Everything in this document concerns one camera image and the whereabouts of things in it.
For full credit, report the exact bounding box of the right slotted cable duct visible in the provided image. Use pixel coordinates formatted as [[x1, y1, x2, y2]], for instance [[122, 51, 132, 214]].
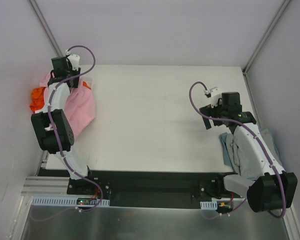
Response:
[[200, 200, 218, 211]]

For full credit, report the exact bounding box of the white t shirt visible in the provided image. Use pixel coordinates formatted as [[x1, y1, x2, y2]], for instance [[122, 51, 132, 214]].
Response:
[[31, 111, 51, 131]]

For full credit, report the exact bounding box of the slotted cable duct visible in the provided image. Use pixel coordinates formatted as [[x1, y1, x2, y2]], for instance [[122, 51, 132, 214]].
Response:
[[200, 200, 218, 211], [31, 196, 110, 208]]

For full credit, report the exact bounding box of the right aluminium corner post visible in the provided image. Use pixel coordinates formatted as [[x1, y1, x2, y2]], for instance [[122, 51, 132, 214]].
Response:
[[241, 0, 293, 75]]

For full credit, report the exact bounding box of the orange t shirt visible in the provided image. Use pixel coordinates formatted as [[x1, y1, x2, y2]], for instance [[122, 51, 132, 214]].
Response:
[[29, 87, 46, 112]]

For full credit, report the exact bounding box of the left slotted cable duct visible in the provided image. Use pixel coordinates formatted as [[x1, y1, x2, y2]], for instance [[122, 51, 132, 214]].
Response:
[[31, 196, 110, 208]]

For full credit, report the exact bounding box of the pink t shirt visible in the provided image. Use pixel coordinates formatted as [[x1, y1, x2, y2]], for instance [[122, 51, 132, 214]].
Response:
[[38, 74, 97, 138]]

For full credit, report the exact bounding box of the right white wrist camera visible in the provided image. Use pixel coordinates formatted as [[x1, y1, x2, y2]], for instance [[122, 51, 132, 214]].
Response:
[[204, 87, 223, 108]]

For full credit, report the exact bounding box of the blue folded t shirt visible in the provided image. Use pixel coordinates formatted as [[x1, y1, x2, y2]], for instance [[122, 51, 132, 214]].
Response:
[[218, 127, 281, 182]]

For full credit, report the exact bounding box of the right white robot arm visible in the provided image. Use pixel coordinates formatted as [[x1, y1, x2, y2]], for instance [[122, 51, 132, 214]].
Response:
[[199, 88, 298, 214]]

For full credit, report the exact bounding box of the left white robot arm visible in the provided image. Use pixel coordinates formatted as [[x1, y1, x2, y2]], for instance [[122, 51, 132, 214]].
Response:
[[31, 56, 96, 195]]

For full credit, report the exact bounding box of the left aluminium corner post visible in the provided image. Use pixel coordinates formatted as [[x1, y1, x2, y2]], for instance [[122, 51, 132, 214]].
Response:
[[27, 0, 63, 57]]

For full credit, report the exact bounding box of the grey folded t shirt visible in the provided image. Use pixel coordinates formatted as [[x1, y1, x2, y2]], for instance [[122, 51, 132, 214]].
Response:
[[227, 127, 282, 180]]

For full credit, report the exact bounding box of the aluminium corner post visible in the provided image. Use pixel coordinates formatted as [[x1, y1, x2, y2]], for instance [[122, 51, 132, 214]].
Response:
[[241, 0, 293, 75], [27, 0, 63, 57]]

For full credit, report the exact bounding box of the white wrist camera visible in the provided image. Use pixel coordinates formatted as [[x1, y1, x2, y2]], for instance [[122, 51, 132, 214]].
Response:
[[65, 50, 80, 71], [204, 87, 223, 108]]

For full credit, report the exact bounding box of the aluminium extrusion rail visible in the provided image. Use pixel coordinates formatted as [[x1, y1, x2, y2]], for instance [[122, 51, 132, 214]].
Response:
[[21, 151, 69, 197]]

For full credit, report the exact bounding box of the white plastic bin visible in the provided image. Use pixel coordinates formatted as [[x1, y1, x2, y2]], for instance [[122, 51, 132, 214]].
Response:
[[80, 76, 93, 90]]

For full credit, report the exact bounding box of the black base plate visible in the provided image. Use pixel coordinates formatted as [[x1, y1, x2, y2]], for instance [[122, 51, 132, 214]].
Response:
[[66, 170, 237, 209]]

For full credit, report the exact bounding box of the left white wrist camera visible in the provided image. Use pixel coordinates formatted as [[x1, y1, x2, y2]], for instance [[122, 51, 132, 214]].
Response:
[[65, 50, 80, 71]]

